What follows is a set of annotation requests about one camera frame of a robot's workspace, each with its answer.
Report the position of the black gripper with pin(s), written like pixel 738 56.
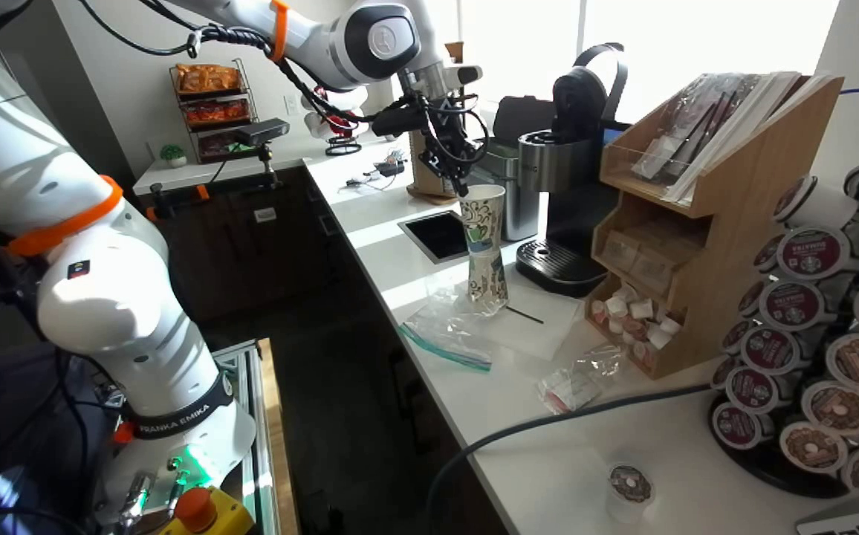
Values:
pixel 454 129

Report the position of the right-side-up patterned paper cup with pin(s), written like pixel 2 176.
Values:
pixel 482 218

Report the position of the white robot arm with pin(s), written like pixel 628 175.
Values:
pixel 105 288

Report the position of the wooden cup holder box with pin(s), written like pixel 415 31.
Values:
pixel 430 89

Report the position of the upside-down patterned paper cup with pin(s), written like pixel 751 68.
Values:
pixel 485 283

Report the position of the steel-framed counter trash opening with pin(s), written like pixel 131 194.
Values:
pixel 439 237

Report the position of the black silver coffee machine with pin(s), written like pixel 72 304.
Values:
pixel 564 167

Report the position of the black stir stick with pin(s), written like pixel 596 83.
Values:
pixel 524 313

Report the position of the clear zip plastic bag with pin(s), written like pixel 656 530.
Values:
pixel 454 328

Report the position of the wooden condiment organizer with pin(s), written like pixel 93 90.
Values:
pixel 695 261

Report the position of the small clear packet bag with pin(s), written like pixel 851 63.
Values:
pixel 580 378

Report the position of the snack shelf rack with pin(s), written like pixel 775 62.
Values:
pixel 214 109

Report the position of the coffee pod carousel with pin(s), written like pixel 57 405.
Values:
pixel 787 390

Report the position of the red emergency stop button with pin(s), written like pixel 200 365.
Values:
pixel 209 512

